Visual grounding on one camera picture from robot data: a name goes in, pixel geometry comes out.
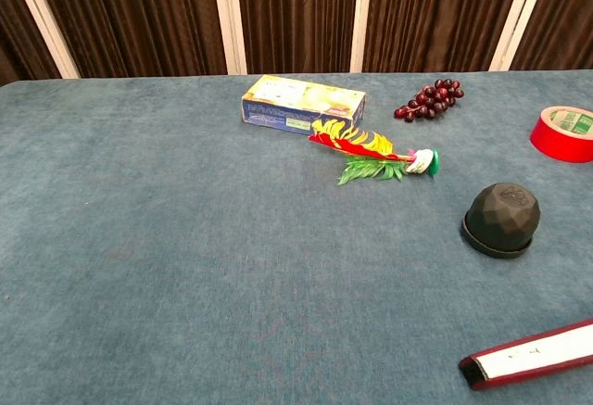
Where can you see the black dome-shaped object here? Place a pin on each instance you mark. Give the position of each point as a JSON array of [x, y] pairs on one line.
[[502, 219]]

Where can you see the colourful feather shuttlecock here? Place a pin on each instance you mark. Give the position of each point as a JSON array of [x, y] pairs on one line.
[[366, 145]]

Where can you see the blue yellow cardboard box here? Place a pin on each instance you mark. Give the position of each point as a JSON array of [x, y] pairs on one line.
[[301, 104]]

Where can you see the blue felt table cover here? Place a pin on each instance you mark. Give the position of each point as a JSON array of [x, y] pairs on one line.
[[185, 238]]

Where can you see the dark red grape bunch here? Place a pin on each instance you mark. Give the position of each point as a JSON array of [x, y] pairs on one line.
[[431, 99]]

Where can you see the dark brown curtain panel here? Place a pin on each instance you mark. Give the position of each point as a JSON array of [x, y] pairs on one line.
[[296, 16], [560, 16], [14, 39], [440, 16], [139, 16]]

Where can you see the red tape roll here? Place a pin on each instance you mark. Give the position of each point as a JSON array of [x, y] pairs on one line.
[[563, 138]]

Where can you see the long red white box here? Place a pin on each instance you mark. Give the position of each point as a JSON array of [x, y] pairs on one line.
[[533, 356]]

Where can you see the white frame post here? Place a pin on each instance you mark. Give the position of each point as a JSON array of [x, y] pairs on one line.
[[229, 16], [41, 16], [362, 16], [514, 16]]

